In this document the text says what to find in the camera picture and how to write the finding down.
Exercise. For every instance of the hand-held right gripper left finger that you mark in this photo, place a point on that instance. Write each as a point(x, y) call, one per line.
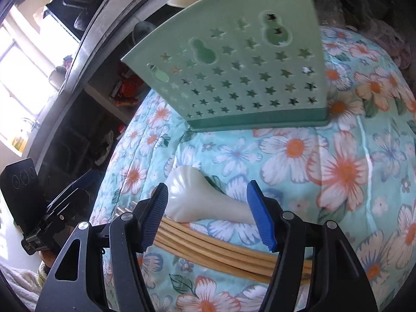
point(152, 222)

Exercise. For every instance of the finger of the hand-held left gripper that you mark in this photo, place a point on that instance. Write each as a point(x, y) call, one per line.
point(70, 206)
point(85, 178)

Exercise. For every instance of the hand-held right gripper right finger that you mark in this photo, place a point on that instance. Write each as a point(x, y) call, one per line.
point(260, 217)

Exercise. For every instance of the white ceramic soup spoon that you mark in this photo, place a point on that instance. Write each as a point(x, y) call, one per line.
point(195, 201)

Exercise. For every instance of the green star-cutout utensil holder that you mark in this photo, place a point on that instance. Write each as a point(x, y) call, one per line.
point(227, 9)

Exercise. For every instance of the yellow jar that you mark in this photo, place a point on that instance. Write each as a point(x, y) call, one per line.
point(19, 141)

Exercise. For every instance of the floral light blue blanket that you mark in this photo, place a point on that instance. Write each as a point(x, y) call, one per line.
point(325, 175)

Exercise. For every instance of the red packets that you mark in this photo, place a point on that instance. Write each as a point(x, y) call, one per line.
point(126, 87)

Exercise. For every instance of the window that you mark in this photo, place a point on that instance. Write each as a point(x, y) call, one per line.
point(19, 71)

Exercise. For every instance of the grey stone counter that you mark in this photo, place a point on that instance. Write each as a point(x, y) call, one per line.
point(97, 22)

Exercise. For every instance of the dark ladle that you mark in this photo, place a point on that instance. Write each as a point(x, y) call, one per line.
point(144, 31)

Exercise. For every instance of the black gas stove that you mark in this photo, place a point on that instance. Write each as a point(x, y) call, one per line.
point(74, 6)

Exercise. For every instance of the purple plastic bag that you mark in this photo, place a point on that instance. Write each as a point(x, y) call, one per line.
point(388, 40)

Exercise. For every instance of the clear plastic bag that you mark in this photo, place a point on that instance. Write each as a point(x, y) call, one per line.
point(331, 3)

